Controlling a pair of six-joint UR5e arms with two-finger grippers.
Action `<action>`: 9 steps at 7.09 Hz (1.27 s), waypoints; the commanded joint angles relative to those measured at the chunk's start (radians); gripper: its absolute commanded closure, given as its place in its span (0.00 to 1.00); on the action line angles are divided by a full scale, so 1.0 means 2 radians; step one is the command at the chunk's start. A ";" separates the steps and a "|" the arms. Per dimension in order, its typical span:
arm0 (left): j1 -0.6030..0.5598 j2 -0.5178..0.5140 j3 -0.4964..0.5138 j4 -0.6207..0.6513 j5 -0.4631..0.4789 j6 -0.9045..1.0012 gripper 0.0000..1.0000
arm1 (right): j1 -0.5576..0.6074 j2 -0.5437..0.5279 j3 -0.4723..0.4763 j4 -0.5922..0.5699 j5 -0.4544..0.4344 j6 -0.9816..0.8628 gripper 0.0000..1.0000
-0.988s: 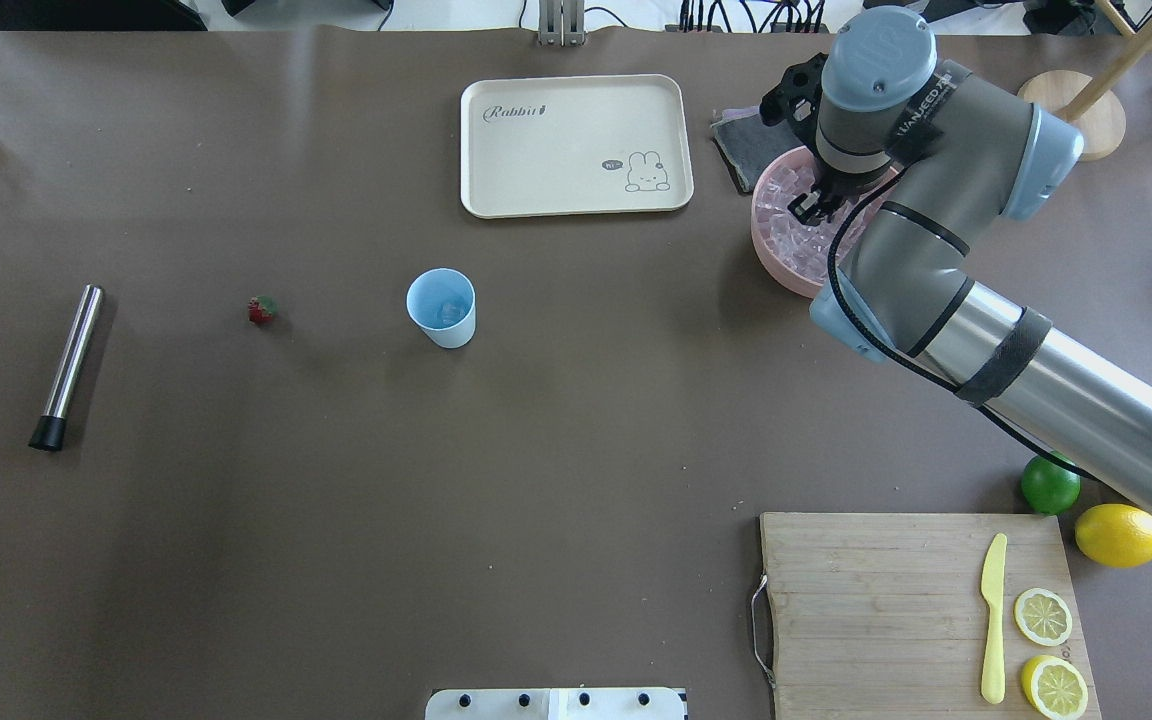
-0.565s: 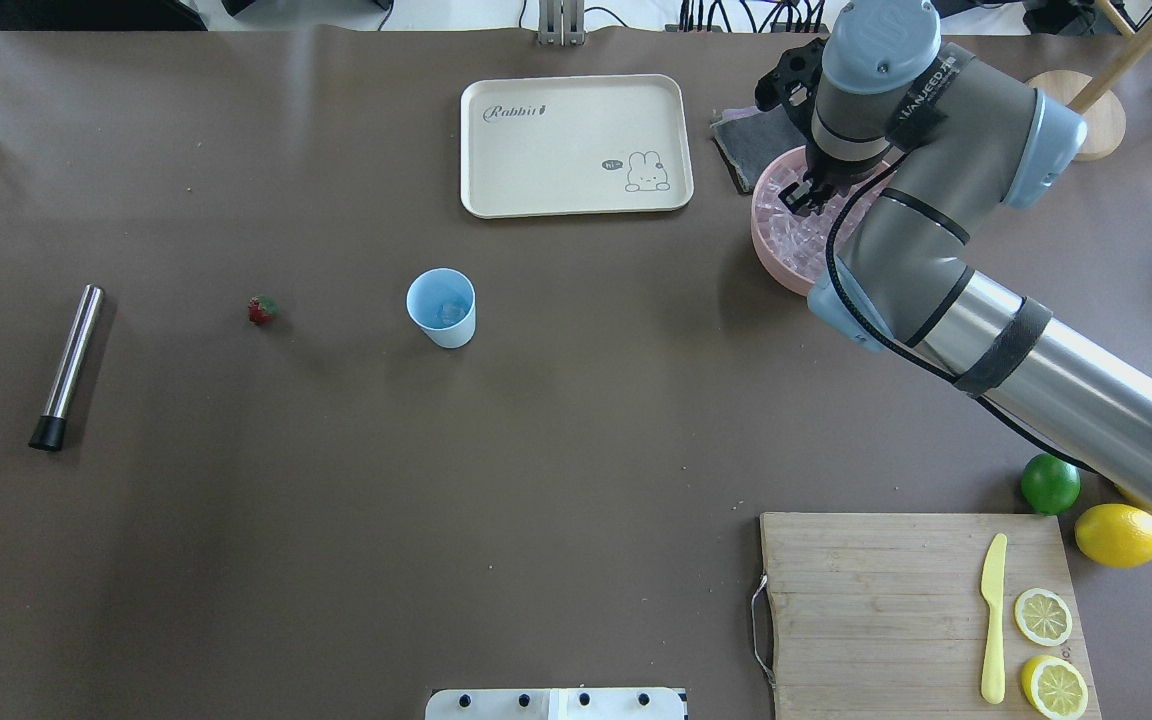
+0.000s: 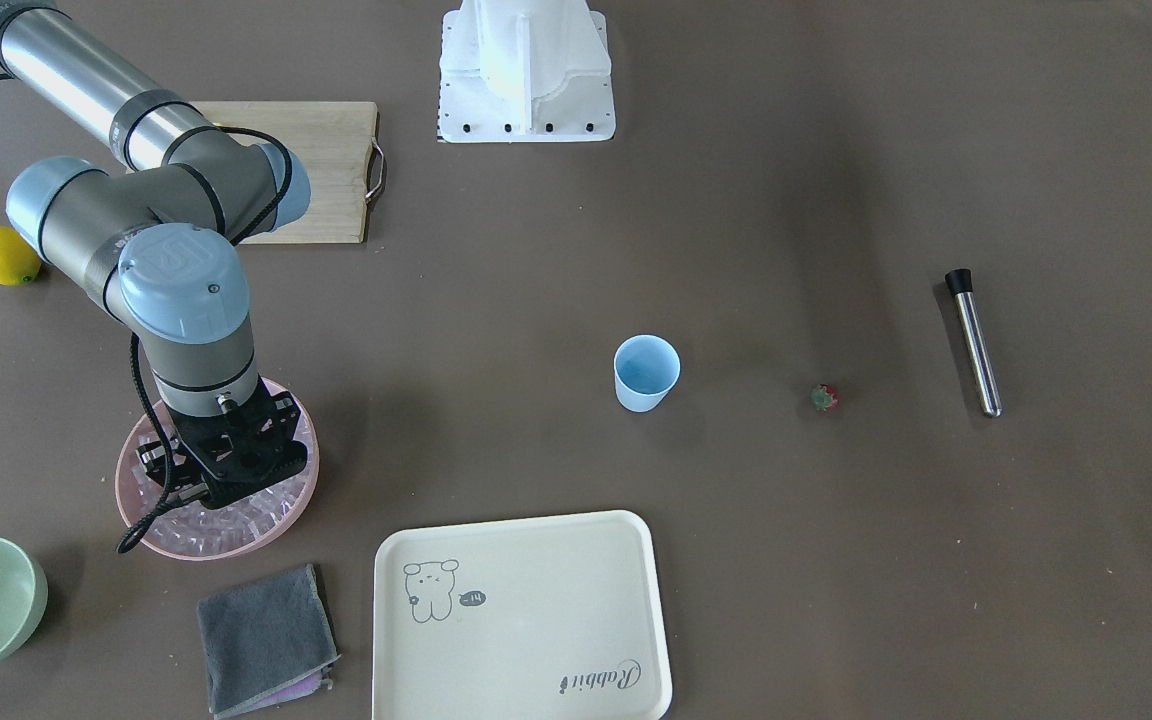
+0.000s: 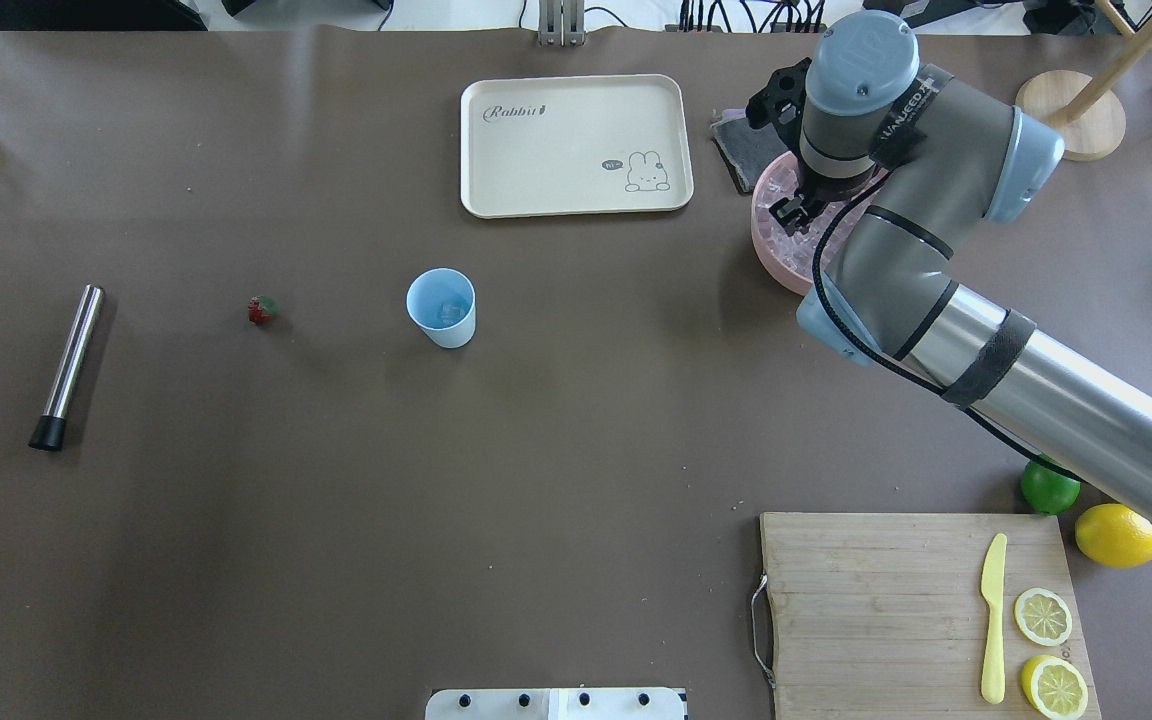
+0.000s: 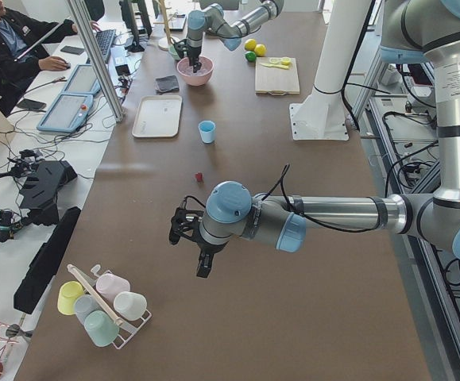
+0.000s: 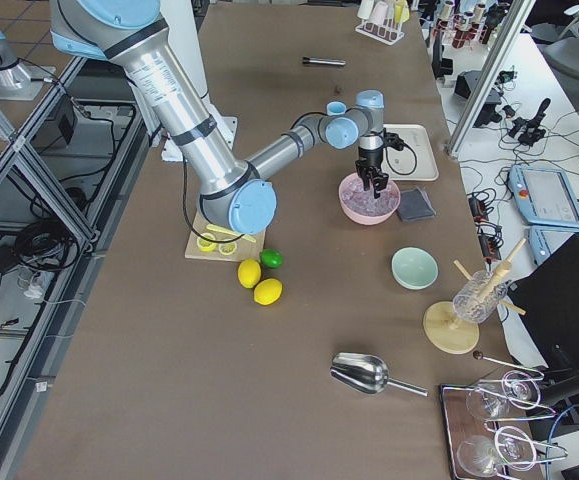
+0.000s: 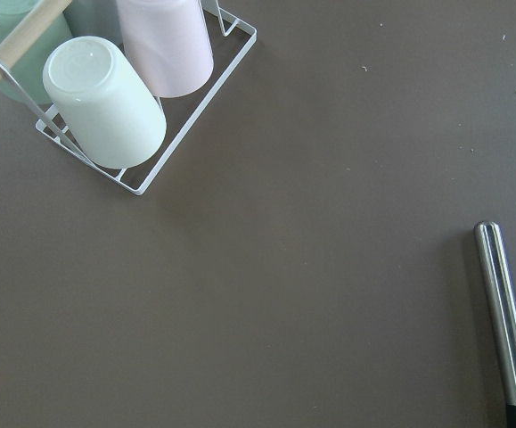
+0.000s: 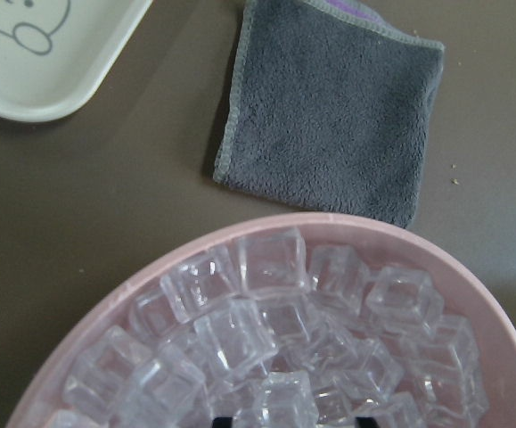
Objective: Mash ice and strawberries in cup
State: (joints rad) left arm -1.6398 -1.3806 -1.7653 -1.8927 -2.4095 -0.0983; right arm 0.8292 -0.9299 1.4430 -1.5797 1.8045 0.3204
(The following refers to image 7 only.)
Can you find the wooden rack handle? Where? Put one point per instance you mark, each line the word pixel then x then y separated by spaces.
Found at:
pixel 28 31

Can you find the grey-blue plastic cup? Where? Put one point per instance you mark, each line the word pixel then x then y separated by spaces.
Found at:
pixel 94 18

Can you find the steel muddler black tip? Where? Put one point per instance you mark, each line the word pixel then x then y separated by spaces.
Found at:
pixel 502 307

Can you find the green plastic cup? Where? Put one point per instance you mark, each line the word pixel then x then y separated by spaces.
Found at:
pixel 28 70

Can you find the pink plastic cup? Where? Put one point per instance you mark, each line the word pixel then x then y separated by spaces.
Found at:
pixel 167 42

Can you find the white plastic cup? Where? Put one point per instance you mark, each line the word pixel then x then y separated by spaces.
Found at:
pixel 107 107

